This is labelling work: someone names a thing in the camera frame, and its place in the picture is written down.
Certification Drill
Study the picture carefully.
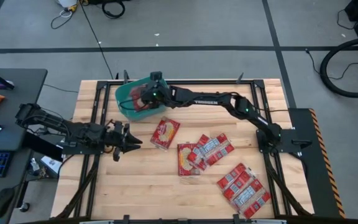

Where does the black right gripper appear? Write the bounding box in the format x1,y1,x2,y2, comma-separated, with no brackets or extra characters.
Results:
134,81,169,112

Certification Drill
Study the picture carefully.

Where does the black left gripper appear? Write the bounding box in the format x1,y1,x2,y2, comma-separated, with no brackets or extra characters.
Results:
104,121,143,162

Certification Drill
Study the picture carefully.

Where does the red popcorn bag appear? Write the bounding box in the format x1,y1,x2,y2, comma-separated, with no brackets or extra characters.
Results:
204,133,235,167
216,162,249,190
186,134,213,171
128,85,151,112
237,188,272,220
196,136,225,166
177,142,202,177
229,177,265,210
221,169,257,202
149,116,181,151

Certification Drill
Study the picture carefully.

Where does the teal plastic basket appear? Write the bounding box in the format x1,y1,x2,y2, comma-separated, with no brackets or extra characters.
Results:
114,77,171,122

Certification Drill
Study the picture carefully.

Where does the black desk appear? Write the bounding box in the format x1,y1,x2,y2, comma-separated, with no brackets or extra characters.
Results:
0,67,48,224

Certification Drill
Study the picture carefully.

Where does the white bucket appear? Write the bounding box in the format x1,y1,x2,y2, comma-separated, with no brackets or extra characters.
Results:
57,0,79,9

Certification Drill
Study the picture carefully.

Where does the black computer mouse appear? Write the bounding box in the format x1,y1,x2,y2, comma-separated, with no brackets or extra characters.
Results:
0,187,16,220

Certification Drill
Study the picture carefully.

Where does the black platform with hazard stripe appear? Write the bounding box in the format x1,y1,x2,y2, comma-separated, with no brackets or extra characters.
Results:
287,108,347,219

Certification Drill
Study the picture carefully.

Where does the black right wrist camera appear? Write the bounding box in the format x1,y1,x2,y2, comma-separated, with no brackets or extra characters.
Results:
149,71,163,83

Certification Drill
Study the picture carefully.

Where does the coiled black cable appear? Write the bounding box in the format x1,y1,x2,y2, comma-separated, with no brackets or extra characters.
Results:
101,0,126,19

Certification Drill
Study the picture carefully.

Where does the thick black hose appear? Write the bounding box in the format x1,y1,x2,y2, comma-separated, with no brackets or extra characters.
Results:
319,36,358,99

